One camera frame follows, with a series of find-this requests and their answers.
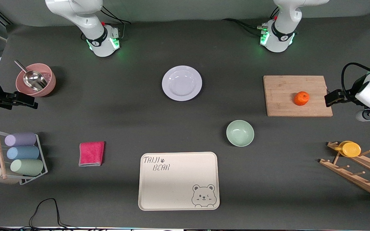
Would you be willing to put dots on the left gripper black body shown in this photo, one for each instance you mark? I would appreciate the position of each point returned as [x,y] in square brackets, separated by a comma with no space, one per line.
[346,95]

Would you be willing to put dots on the orange fruit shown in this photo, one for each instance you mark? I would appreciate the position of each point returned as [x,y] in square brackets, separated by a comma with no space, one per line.
[301,98]

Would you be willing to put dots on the white round plate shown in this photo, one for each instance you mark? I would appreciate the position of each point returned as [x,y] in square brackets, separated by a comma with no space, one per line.
[181,83]

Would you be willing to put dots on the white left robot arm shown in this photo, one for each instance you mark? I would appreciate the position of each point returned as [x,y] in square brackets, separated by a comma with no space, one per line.
[279,38]

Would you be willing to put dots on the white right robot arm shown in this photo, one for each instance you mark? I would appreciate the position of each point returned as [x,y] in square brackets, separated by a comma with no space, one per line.
[100,41]

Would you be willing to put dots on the metal scoop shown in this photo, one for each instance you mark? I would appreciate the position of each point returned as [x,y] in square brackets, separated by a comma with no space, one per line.
[35,80]

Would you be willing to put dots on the pink bowl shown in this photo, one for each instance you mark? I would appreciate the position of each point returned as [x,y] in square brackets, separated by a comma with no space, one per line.
[50,85]

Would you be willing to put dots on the purple cup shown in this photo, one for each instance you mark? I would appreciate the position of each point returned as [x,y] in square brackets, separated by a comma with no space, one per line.
[21,139]

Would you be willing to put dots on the blue cup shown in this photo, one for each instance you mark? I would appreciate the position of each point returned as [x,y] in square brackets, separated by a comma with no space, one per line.
[23,153]

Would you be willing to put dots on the yellow mug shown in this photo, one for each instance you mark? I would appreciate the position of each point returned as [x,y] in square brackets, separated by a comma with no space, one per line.
[351,149]

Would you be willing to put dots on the bamboo cutting board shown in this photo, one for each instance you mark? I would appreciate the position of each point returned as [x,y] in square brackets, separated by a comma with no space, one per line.
[284,96]

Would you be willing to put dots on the green cup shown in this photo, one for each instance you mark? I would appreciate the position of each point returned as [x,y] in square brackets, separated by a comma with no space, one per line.
[27,167]

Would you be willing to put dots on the wooden peg mug rack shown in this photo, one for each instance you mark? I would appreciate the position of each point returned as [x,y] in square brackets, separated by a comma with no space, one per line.
[358,178]

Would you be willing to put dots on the pink folded cloth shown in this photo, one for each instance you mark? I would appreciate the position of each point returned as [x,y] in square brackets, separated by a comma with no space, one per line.
[91,154]

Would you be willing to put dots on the light green bowl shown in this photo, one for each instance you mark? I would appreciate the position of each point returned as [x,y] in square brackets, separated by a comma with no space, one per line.
[240,133]

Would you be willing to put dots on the beige bear print tray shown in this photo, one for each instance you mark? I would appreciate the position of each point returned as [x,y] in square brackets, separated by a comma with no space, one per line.
[178,183]

